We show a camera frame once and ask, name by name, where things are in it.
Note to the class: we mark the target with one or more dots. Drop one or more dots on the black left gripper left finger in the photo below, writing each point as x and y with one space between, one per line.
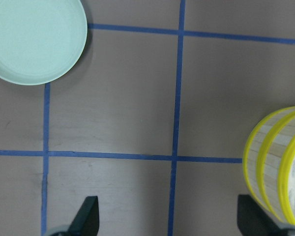
86 221

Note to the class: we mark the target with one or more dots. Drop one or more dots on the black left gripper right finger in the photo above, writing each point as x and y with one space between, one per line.
253 221

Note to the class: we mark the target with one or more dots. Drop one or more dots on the yellow bamboo steamer layer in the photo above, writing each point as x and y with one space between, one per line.
278 179
261 137

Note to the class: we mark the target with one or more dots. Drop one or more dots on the light green round plate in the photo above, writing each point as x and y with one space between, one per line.
40 40

